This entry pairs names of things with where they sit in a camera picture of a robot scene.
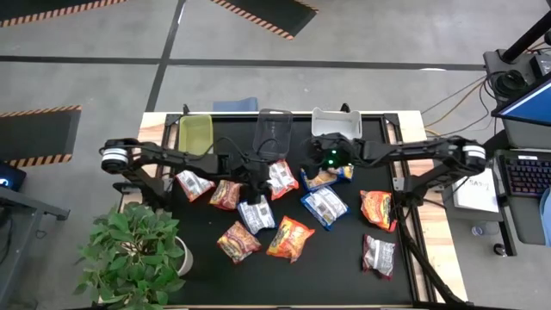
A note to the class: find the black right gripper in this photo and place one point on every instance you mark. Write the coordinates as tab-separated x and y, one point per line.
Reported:
340	150

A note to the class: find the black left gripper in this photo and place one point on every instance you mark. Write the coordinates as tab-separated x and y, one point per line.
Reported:
254	174

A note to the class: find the dark red Maruchan noodle packet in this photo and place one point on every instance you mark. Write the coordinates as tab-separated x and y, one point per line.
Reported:
238	242
379	256
226	194

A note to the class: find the orange Maruchan noodle packet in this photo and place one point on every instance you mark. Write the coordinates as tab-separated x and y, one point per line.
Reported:
376	208
193	185
289	239
282	178

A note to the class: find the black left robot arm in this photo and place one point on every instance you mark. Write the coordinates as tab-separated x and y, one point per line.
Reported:
172	155

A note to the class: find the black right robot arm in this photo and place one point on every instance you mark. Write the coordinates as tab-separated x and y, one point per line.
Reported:
409	150

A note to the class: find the white plastic bin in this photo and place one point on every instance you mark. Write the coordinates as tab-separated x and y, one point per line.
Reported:
336	125

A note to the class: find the black table clamp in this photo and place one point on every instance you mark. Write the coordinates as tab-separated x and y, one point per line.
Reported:
186	108
344	107

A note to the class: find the green plastic bin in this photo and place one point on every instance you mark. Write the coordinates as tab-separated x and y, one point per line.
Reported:
196	133

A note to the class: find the blue chair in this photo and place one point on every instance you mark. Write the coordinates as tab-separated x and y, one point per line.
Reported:
234	104
546	215

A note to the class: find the white plant pot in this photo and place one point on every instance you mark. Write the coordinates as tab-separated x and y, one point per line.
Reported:
186	258

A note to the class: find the green leafy plant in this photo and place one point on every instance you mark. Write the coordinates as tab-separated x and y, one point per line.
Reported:
129	254

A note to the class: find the black hazard-striped floor mat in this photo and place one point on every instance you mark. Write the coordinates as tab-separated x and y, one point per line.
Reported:
275	13
34	133
43	8

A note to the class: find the white paper box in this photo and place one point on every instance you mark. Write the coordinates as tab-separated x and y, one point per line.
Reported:
475	191

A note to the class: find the clear water bottle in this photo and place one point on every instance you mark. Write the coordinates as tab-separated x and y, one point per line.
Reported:
482	230

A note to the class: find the black desk support bar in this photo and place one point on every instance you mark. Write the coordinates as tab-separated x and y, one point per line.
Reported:
498	138

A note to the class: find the grey equipment base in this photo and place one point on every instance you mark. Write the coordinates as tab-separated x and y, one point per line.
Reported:
495	64

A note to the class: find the black caster wheel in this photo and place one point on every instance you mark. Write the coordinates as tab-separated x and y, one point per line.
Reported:
499	249

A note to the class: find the black backlit keyboard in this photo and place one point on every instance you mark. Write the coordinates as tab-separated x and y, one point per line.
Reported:
527	174

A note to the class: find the computer monitor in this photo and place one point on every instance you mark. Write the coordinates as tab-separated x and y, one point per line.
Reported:
529	105

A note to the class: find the grey computer desk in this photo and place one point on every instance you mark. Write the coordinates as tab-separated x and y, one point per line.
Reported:
529	224

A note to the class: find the grey side desk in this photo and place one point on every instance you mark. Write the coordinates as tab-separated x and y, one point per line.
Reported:
21	206

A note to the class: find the black blue-lit device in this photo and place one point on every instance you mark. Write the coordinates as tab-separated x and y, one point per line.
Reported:
8	176

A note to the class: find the black stand pole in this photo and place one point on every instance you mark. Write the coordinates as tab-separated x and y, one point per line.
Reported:
527	39

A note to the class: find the black aluminium table frame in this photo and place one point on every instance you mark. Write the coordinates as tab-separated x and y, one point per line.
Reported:
171	119

